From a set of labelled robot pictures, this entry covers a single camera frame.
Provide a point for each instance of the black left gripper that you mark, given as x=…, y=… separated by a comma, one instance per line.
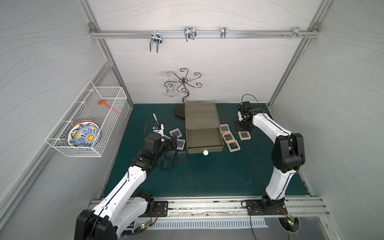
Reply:
x=172, y=142

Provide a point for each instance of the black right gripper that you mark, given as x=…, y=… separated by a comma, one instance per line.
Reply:
x=240, y=124

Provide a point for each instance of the pink brooch box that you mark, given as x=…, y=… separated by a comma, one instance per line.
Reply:
x=233, y=146
x=224, y=128
x=244, y=135
x=227, y=137

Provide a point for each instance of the white brooch box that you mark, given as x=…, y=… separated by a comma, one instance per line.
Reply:
x=180, y=144
x=176, y=133

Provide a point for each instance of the olive green drawer cabinet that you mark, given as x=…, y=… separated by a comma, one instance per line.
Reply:
x=203, y=128

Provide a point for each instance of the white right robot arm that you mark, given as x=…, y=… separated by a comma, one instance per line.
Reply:
x=288, y=153

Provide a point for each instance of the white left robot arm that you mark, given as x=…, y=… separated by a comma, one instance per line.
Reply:
x=111, y=217

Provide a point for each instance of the black brooch box left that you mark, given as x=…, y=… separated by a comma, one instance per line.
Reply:
x=168, y=159

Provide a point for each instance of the black brooch box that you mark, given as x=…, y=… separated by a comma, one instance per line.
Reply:
x=168, y=159
x=182, y=157

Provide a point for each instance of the black brooch box right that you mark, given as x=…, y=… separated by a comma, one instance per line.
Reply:
x=182, y=157

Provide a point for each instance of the metal spoon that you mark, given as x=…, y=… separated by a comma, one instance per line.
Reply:
x=155, y=117

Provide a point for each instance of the clear glass cup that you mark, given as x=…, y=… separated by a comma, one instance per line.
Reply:
x=170, y=84

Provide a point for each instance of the dark metal scroll stand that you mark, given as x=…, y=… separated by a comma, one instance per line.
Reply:
x=184, y=82

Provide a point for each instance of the orange plastic spoon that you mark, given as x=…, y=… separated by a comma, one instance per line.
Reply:
x=104, y=102

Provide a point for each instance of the blue yellow patterned plate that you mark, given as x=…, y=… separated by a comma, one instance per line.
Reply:
x=83, y=134

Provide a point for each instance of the metal hook small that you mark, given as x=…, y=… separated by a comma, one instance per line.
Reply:
x=223, y=32

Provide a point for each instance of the metal hook right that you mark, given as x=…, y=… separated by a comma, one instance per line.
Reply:
x=295, y=34

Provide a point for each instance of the metal hook left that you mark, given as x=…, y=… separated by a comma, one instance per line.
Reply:
x=156, y=40

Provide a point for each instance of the metal hook centre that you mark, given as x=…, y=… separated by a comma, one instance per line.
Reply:
x=190, y=33

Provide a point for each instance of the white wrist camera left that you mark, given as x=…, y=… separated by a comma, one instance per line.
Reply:
x=158, y=128

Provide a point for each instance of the white wire basket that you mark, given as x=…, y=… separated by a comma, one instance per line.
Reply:
x=86, y=108

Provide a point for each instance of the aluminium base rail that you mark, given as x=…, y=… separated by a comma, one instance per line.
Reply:
x=235, y=207

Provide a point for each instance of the aluminium top rail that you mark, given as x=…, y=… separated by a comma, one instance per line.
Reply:
x=201, y=34

